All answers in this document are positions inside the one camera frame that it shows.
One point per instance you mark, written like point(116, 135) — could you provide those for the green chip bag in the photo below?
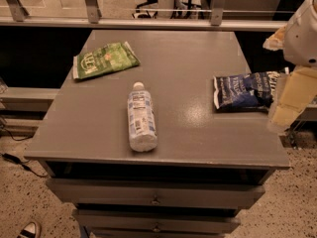
point(111, 58)

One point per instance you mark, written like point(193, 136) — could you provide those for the upper grey drawer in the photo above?
point(147, 193)

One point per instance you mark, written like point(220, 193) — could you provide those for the blue chip bag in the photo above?
point(248, 90)

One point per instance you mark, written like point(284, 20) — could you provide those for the black office chair base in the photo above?
point(170, 9)

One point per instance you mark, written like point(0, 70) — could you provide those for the lower grey drawer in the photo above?
point(155, 222)

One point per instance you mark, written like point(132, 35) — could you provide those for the grey drawer cabinet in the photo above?
point(85, 133)

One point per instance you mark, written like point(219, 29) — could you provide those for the black and white shoe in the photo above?
point(31, 230)

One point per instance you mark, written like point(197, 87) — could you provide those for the grey drawer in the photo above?
point(155, 222)
point(147, 193)

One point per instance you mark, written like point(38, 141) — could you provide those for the clear plastic water bottle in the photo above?
point(141, 119)

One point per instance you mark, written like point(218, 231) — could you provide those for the metal railing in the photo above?
point(215, 15)

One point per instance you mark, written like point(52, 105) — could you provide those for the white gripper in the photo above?
point(303, 37)

